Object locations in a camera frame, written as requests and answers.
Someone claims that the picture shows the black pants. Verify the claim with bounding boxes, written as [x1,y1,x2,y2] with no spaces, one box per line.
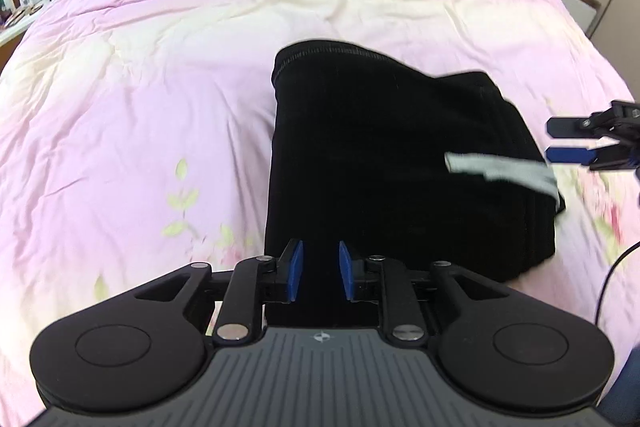
[265,40,564,282]

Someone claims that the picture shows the pink floral duvet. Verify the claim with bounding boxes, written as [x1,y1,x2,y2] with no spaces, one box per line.
[1,0,630,426]

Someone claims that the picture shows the left wooden nightstand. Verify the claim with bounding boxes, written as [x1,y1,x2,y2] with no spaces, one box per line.
[0,3,43,70]

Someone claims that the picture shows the black cable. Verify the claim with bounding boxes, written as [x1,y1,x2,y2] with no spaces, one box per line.
[594,239,640,338]

